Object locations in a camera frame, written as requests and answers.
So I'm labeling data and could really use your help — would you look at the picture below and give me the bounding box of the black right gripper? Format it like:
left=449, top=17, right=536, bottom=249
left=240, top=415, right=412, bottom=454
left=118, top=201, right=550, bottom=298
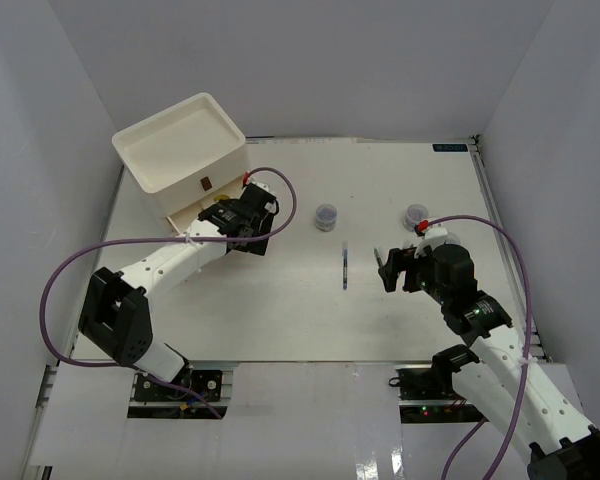
left=378, top=247, right=450, bottom=306

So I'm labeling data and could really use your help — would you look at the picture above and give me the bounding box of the blue gel pen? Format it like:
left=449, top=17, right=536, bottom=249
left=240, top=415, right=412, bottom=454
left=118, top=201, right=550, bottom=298
left=341, top=241, right=349, bottom=291

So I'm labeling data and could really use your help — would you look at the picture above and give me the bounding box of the clear jar of paper clips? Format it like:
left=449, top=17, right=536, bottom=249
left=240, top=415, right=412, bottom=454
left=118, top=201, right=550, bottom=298
left=314, top=204, right=338, bottom=232

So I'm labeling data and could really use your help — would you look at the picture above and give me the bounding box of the green gel pen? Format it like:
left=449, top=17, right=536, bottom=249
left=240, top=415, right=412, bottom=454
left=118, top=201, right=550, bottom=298
left=373, top=246, right=384, bottom=267

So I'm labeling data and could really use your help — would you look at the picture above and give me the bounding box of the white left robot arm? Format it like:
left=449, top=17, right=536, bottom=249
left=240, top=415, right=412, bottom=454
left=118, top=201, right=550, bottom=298
left=78, top=182, right=279, bottom=399

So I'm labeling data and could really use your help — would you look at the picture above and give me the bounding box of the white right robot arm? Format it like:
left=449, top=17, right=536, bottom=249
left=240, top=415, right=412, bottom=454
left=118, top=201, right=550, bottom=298
left=378, top=244, right=600, bottom=479

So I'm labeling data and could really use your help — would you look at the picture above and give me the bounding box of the clear paper clip jar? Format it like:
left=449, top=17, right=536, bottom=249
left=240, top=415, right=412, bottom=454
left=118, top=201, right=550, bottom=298
left=445, top=232, right=461, bottom=245
left=401, top=204, right=429, bottom=231

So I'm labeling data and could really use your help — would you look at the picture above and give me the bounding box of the white drawer cabinet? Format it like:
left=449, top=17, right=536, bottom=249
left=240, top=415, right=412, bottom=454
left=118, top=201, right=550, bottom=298
left=112, top=93, right=249, bottom=233

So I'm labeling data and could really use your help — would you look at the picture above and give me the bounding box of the blue table label sticker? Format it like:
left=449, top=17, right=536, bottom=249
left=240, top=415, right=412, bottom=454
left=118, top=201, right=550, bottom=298
left=432, top=143, right=468, bottom=153

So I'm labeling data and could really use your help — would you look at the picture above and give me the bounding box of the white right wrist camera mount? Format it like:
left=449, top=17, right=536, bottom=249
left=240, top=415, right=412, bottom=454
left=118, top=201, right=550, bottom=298
left=414, top=220, right=448, bottom=258

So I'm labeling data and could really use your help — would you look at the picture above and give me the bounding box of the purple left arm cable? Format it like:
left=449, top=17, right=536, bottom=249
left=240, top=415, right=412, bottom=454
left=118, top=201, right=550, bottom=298
left=39, top=167, right=299, bottom=420

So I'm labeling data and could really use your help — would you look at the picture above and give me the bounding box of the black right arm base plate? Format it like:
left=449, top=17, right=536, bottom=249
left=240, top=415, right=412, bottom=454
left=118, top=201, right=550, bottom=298
left=388, top=364, right=470, bottom=409

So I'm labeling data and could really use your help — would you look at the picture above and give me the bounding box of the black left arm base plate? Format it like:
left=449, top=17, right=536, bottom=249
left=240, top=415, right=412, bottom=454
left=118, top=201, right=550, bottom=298
left=131, top=369, right=224, bottom=403

